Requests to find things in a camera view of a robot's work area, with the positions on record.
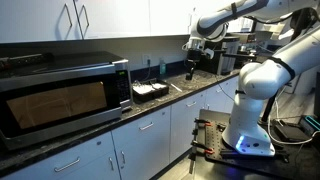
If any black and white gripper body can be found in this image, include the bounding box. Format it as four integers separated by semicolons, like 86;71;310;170
186;48;203;64

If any white straw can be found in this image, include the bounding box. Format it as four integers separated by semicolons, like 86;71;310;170
170;83;183;93

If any teal soap bottle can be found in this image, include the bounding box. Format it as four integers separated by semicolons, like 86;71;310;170
159;59;167;76

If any black coffee machine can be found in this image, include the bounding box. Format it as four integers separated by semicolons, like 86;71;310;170
202;34;242;76

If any white lower cabinet door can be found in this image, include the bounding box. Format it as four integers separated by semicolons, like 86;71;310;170
169;91;208;164
58;151;122;180
203;76;240;114
111;106;173;180

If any white cabinet door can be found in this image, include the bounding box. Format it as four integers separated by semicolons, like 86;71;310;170
111;106;173;180
203;76;240;114
73;0;152;41
58;151;122;180
169;91;208;164
0;0;83;45
148;0;196;37

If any black divided tray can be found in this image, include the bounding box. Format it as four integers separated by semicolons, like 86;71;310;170
131;78;171;104

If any white upper cabinet door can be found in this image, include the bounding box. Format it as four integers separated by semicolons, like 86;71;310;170
148;0;196;37
0;0;83;45
73;0;152;41

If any orange and black clamp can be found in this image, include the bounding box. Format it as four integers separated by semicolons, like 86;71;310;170
194;117;214;128
191;140;215;156

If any black stand pole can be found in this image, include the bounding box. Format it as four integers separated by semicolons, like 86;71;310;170
259;7;320;124

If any white trash bin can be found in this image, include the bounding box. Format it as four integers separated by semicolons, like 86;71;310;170
284;71;316;96

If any black power supply box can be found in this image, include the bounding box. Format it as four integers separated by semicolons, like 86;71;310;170
273;122;313;143

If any stainless steel microwave oven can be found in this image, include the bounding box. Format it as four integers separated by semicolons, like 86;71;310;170
0;50;134;152

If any teal edged black case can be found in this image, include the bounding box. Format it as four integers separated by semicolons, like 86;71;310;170
299;114;320;136

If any white lower cabinet drawer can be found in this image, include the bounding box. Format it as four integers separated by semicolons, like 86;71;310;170
0;131;116;180

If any black power strip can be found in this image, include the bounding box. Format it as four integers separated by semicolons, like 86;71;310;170
0;52;54;70

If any silver upper cabinet handle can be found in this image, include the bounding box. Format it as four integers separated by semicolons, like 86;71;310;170
63;3;74;30
187;7;198;27
78;3;91;30

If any white wall outlet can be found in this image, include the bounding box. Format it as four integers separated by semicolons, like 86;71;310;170
142;53;152;66

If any white cable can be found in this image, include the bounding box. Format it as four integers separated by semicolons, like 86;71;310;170
265;85;320;146

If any silver drawer handle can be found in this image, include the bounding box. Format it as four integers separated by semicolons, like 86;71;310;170
53;156;82;174

